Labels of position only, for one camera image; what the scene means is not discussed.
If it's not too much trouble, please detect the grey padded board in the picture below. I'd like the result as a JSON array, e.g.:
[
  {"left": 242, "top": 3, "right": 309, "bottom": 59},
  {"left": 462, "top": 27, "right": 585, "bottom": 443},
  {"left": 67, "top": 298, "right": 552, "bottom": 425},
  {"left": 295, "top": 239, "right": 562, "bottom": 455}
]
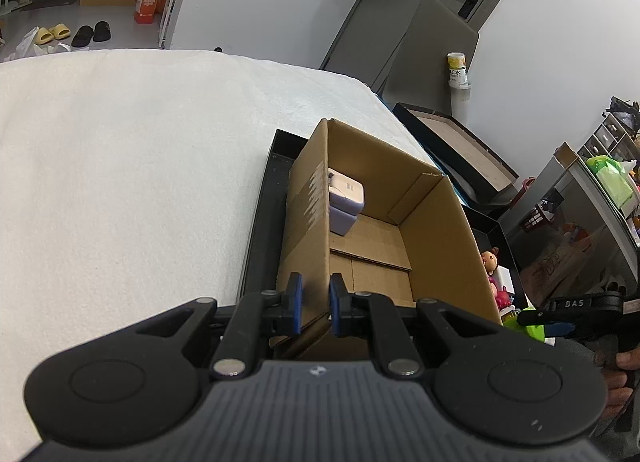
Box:
[{"left": 382, "top": 0, "right": 481, "bottom": 110}]

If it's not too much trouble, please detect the person's right hand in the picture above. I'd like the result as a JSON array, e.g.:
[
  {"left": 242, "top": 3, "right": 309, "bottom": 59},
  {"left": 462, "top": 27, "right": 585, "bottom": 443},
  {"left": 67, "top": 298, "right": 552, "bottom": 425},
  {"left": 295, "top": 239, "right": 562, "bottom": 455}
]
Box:
[{"left": 595, "top": 347, "right": 640, "bottom": 420}]

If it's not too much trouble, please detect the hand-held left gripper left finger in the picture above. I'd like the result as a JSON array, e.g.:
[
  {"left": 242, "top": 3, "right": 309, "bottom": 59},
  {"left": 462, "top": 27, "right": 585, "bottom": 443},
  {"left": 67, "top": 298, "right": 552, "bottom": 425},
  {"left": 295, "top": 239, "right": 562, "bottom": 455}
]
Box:
[{"left": 135, "top": 272, "right": 304, "bottom": 379}]

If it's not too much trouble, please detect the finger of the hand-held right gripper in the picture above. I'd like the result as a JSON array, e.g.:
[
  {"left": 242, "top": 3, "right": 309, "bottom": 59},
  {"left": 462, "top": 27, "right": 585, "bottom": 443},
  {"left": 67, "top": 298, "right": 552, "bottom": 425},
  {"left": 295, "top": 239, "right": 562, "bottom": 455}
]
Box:
[
  {"left": 542, "top": 317, "right": 603, "bottom": 340},
  {"left": 517, "top": 291, "right": 625, "bottom": 325}
]

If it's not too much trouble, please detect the green toy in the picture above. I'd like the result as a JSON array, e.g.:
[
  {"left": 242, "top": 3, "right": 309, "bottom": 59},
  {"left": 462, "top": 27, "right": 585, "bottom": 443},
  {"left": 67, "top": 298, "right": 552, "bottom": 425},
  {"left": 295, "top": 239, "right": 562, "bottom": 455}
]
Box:
[{"left": 502, "top": 309, "right": 548, "bottom": 341}]

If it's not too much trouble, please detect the white canister with yellow label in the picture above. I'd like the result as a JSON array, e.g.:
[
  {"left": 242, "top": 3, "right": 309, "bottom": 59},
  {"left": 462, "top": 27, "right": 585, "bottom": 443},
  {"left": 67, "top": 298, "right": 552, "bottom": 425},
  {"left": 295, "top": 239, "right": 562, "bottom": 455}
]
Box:
[{"left": 446, "top": 52, "right": 473, "bottom": 129}]

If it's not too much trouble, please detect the grey desk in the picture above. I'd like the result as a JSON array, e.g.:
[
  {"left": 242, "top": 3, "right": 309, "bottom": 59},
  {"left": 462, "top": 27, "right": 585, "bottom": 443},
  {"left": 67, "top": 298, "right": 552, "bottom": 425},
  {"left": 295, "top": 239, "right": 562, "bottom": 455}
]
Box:
[{"left": 500, "top": 142, "right": 640, "bottom": 308}]

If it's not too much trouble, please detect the black shallow tray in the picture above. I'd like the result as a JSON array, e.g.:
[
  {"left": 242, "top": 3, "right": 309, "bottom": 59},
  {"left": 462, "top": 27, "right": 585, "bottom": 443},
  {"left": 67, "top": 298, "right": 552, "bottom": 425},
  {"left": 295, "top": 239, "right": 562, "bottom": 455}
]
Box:
[{"left": 237, "top": 128, "right": 531, "bottom": 343}]

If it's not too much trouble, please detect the white plastic bag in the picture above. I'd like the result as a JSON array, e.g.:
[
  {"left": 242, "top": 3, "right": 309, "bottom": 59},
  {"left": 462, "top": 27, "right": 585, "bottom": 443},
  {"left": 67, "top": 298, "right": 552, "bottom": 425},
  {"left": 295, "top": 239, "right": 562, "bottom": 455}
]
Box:
[{"left": 15, "top": 27, "right": 76, "bottom": 60}]

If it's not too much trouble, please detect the red plastic basket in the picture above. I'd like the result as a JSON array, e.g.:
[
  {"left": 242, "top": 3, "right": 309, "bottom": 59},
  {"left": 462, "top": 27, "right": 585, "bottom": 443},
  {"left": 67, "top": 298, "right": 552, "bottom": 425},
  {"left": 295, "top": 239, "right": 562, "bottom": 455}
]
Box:
[{"left": 520, "top": 205, "right": 549, "bottom": 234}]

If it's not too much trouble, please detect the green tissue pack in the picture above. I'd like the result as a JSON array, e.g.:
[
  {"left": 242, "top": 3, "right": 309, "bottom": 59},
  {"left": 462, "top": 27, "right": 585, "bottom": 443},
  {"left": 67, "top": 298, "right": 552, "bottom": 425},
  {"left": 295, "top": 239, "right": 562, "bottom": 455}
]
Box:
[{"left": 587, "top": 155, "right": 636, "bottom": 211}]

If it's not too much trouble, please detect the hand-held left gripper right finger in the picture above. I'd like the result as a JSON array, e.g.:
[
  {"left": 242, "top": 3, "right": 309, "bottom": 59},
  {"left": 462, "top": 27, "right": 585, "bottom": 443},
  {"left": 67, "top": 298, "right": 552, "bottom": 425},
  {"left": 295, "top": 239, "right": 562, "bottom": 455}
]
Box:
[{"left": 328, "top": 273, "right": 503, "bottom": 377}]

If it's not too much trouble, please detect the white lavender small box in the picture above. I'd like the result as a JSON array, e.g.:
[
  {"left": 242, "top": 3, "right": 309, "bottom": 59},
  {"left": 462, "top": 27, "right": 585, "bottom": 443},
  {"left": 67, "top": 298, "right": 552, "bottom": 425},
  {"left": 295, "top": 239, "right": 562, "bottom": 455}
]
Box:
[{"left": 327, "top": 167, "right": 366, "bottom": 238}]

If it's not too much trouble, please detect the orange cardboard box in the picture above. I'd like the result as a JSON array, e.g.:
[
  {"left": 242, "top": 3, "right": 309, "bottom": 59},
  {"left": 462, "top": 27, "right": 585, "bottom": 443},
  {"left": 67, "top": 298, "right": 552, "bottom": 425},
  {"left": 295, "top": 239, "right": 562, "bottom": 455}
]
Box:
[{"left": 134, "top": 0, "right": 171, "bottom": 24}]

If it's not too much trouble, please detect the brown cardboard box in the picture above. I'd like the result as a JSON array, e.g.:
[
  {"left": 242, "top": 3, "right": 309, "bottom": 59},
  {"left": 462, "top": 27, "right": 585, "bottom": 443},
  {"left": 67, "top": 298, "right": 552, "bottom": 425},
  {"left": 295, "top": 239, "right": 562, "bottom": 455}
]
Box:
[{"left": 270, "top": 117, "right": 503, "bottom": 363}]

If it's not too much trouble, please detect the pink toy figure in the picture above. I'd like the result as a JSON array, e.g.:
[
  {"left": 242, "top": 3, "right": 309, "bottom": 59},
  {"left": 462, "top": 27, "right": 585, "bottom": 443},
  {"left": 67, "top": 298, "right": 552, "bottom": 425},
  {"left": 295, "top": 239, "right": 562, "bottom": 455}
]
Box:
[{"left": 487, "top": 275, "right": 516, "bottom": 313}]

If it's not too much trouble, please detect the brown-haired doll figure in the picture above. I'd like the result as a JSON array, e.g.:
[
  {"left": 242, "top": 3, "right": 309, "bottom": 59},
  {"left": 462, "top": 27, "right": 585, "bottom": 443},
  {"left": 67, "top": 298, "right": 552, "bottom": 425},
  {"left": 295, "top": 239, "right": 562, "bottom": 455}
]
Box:
[{"left": 479, "top": 246, "right": 501, "bottom": 275}]

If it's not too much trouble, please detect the black box with brown bottom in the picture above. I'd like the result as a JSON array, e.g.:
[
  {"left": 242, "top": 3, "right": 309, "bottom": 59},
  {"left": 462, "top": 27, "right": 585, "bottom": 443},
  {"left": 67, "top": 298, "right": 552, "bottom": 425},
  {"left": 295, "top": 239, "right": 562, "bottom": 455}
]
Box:
[{"left": 392, "top": 102, "right": 521, "bottom": 206}]

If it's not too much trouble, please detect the grey drawer organizer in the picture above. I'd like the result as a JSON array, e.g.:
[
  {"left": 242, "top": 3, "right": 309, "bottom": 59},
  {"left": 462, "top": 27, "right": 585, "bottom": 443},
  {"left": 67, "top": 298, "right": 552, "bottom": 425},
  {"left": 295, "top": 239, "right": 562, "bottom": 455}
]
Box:
[{"left": 577, "top": 112, "right": 640, "bottom": 163}]

